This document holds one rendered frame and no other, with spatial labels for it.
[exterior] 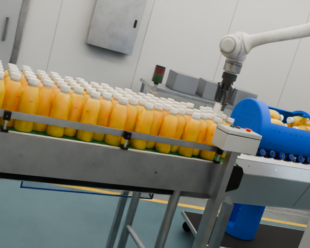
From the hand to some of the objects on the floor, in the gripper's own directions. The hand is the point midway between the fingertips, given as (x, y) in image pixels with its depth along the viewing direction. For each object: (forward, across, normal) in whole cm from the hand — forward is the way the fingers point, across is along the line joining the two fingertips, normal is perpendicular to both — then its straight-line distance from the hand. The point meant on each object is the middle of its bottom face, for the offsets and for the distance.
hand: (218, 109), depth 205 cm
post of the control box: (+114, -24, +1) cm, 116 cm away
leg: (+114, -2, -26) cm, 116 cm away
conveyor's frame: (+114, +5, +67) cm, 132 cm away
